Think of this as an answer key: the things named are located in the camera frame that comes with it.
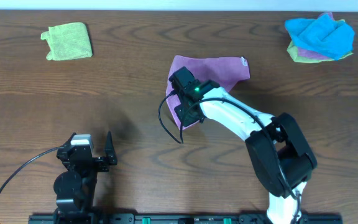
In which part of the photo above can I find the pink cloth in pile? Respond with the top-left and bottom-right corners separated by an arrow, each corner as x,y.
298,12 -> 334,60

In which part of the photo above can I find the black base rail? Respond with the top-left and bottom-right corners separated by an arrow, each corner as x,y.
28,212 -> 344,224

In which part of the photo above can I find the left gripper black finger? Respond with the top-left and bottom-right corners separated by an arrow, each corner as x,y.
104,131 -> 116,159
61,132 -> 76,149

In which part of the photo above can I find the green cloth under pile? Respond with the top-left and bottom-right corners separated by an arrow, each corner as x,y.
287,19 -> 354,64

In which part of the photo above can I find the blue cloth on pile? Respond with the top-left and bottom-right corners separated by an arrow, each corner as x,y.
284,13 -> 356,61

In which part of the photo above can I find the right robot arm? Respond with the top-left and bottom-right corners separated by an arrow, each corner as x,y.
168,67 -> 317,223

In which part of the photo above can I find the folded green cloth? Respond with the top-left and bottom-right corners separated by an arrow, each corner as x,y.
40,22 -> 93,61

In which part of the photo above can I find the purple microfiber cloth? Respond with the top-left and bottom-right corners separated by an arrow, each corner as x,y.
165,55 -> 250,131

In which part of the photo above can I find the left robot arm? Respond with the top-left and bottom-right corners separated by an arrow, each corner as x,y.
53,131 -> 117,221

